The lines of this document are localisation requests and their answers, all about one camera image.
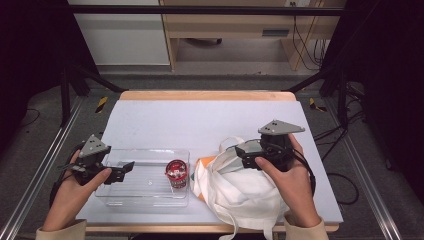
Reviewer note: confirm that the wooden table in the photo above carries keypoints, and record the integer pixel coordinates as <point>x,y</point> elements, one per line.
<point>206,95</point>

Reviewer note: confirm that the black frame leg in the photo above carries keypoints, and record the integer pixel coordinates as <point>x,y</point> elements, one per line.
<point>65,96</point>
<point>342,100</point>

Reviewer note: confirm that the wooden desk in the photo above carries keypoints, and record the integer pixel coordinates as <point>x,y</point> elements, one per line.
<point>230,25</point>

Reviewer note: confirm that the aluminium floor rail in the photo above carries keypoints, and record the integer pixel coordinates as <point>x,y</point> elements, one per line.
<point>36,173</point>
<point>363,166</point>

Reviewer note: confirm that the white cabinet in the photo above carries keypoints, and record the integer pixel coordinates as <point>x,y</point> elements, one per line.
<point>123,36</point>

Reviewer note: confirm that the clear plastic tray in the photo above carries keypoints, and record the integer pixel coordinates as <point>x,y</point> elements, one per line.
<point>146,186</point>

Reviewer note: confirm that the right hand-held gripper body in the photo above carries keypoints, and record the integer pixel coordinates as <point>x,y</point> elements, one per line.
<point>280,128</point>

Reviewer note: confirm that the person's left hand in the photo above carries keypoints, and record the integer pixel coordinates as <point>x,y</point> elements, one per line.
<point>68,203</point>

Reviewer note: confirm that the red-lidded candy jar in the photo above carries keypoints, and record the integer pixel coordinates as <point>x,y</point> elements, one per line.
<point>176,173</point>

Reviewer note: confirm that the white spotted tote bag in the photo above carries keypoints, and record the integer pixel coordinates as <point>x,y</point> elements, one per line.
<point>240,193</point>

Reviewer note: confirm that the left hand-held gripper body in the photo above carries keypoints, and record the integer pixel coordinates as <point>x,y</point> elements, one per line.
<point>93,148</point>

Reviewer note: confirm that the yellow-black tape piece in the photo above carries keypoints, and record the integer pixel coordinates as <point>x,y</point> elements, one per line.
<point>315,106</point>
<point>101,104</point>

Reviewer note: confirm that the person's right hand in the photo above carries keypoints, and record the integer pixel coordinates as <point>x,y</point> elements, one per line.
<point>293,190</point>

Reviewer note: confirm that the black horizontal frame bar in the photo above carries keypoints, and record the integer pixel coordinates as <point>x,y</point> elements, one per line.
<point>200,10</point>

